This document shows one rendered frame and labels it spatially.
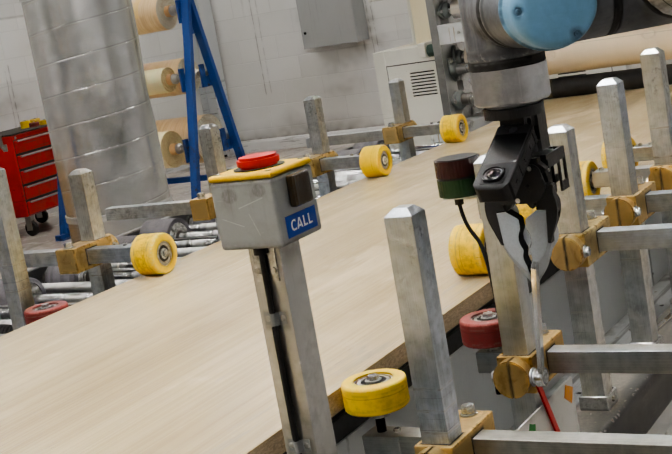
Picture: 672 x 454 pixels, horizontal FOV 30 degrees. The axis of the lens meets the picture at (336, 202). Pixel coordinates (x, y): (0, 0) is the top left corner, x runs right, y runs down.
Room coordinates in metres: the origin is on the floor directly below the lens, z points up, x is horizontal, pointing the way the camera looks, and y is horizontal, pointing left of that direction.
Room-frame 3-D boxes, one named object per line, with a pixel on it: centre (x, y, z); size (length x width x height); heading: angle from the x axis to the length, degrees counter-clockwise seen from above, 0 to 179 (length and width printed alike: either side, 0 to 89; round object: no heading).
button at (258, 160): (1.15, 0.06, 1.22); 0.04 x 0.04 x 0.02
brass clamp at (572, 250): (1.81, -0.35, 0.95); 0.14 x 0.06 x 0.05; 148
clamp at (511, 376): (1.60, -0.21, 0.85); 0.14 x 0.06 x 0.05; 148
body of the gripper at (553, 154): (1.48, -0.23, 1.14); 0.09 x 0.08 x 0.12; 148
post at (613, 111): (2.01, -0.47, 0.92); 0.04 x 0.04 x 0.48; 58
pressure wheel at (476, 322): (1.65, -0.18, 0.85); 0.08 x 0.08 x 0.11
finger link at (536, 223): (1.47, -0.24, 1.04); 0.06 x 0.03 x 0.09; 148
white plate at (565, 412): (1.54, -0.21, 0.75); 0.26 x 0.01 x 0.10; 148
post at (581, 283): (1.79, -0.33, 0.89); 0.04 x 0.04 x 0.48; 58
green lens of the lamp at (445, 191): (1.61, -0.16, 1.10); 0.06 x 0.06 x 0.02
